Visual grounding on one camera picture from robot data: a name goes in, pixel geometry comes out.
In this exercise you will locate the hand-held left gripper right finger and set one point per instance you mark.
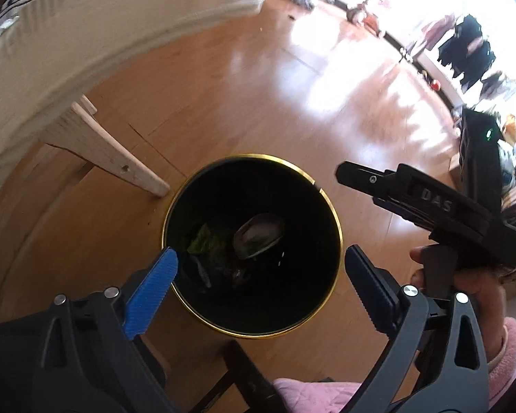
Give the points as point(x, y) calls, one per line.
point(370, 286)

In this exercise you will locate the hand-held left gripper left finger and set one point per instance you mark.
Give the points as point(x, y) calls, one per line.
point(152, 292)

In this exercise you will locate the black box with green light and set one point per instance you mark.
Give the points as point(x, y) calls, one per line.
point(479, 159)

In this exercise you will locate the black chair frame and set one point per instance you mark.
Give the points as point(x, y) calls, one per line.
point(245, 374)

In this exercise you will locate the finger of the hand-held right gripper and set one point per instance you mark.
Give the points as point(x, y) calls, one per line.
point(361, 175)
point(400, 211)

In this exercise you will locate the toy tricycle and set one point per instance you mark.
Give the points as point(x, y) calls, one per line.
point(363, 15)

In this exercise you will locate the person's right forearm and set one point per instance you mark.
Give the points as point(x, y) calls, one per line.
point(509, 344)

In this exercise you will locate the person's right hand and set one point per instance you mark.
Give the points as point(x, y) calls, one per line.
point(481, 288)

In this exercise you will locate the wooden table leg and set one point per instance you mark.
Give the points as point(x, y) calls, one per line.
point(103, 155)

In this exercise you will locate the hanging black clothes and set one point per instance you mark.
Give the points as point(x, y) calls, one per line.
point(466, 51)

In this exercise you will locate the black trash bin gold rim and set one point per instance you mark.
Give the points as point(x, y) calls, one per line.
point(284, 305)

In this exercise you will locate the person's pink quilted clothing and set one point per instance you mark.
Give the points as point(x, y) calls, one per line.
point(318, 395)

